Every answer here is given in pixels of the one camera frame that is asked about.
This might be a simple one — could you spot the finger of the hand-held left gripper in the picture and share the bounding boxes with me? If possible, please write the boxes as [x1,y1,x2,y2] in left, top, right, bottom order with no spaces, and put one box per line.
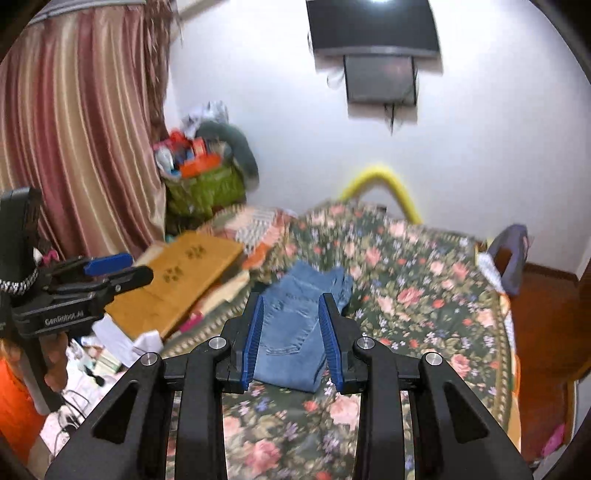
[46,265,154,301]
[51,253,134,278]

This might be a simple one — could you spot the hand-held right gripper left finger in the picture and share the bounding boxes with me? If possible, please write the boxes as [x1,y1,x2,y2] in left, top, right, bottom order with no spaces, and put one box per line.
[44,291,266,480]

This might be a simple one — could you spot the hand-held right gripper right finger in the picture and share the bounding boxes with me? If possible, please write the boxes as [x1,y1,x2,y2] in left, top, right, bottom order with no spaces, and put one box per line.
[318,292,536,480]

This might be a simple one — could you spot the blue denim pants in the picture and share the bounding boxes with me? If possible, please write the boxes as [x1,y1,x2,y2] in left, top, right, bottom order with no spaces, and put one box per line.
[253,261,354,394]

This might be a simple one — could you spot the person's left hand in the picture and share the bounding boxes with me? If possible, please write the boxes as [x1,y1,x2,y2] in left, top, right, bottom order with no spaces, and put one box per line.
[44,335,70,391]

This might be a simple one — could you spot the wooden lap desk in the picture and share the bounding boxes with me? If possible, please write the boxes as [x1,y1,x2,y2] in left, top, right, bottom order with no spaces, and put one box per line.
[104,231,245,340]

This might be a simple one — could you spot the green floral blanket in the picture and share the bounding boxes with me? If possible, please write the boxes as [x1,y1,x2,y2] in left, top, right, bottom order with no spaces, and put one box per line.
[166,200,515,480]

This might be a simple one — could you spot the green floral bag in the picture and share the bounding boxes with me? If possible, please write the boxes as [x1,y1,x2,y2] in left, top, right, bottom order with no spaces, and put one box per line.
[164,164,247,217]

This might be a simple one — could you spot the pink striped curtain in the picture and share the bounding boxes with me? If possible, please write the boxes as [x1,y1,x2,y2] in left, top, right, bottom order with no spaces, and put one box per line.
[0,4,174,259]

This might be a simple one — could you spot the patchwork quilt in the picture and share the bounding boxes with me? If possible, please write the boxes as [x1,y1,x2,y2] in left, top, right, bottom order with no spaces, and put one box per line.
[198,205,296,271]

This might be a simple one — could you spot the orange box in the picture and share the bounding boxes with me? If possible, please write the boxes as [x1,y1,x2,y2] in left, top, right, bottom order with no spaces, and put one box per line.
[178,154,222,180]

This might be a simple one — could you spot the yellow foam tube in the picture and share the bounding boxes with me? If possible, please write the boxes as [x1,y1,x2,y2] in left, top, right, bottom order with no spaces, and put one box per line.
[339,162,423,224]

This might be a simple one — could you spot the grey blue cloth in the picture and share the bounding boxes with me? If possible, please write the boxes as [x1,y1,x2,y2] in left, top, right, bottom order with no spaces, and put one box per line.
[487,224,529,296]

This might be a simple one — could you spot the pink object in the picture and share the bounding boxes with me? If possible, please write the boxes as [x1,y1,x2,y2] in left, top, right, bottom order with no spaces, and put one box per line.
[540,422,566,457]

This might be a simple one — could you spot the black box under television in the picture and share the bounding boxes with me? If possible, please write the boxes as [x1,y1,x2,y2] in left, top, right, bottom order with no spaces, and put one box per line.
[344,55,419,106]

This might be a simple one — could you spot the black white braided cable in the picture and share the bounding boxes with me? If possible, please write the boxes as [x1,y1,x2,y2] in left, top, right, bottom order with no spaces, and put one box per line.
[0,265,40,296]

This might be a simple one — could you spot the black wall television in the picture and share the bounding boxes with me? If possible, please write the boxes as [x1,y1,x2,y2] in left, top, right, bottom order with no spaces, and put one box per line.
[306,0,440,60]

